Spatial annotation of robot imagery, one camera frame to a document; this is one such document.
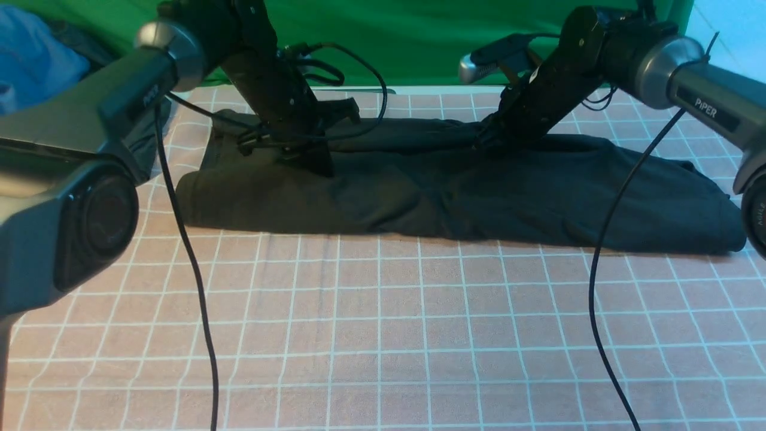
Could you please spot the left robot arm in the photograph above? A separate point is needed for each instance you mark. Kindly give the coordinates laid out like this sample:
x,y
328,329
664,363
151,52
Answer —
x,y
69,201

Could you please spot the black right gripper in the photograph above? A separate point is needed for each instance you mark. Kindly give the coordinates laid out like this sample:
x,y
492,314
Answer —
x,y
540,93

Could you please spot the dark gray long-sleeved shirt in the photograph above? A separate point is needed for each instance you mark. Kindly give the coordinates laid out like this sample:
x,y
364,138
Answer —
x,y
421,177

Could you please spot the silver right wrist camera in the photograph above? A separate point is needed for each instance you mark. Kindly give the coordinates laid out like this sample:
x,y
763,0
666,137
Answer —
x,y
510,55

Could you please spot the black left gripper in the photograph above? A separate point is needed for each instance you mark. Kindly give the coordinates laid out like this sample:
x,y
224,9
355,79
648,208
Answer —
x,y
289,115

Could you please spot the dark crumpled garment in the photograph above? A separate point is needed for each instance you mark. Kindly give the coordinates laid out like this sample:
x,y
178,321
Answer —
x,y
141,141

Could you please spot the green backdrop cloth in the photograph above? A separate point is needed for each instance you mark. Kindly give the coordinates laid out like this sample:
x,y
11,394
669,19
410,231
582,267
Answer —
x,y
411,43

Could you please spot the blue crumpled garment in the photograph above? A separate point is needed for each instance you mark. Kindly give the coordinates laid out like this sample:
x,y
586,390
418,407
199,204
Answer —
x,y
35,66

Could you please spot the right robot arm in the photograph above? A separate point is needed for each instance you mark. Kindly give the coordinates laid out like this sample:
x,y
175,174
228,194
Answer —
x,y
632,51

